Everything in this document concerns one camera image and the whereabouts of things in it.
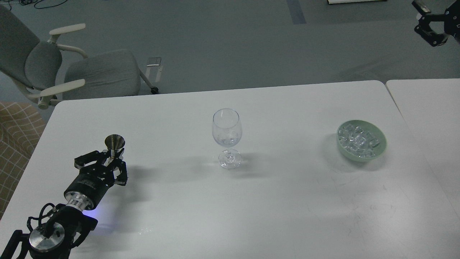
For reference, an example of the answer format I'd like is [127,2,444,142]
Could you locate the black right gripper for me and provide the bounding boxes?
[412,0,460,46]

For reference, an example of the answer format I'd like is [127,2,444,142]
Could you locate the beige checkered cushion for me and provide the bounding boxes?
[0,101,46,217]

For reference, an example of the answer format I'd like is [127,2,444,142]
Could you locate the clear wine glass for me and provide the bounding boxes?
[212,108,243,169]

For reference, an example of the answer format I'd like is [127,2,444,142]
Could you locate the clear ice cubes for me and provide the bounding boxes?
[338,123,381,158]

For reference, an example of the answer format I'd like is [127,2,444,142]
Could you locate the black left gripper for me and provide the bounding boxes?
[64,150,128,211]

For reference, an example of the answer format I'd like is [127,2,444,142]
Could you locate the grey office chair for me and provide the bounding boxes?
[0,7,159,109]

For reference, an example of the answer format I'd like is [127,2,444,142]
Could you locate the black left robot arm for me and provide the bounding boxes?
[1,148,128,259]

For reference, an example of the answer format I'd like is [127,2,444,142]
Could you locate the steel double jigger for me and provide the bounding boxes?
[105,134,125,162]

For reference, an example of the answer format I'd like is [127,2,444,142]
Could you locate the green bowl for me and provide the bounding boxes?
[335,120,387,163]

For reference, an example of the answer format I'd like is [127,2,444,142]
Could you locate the black floor cable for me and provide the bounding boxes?
[0,0,69,9]

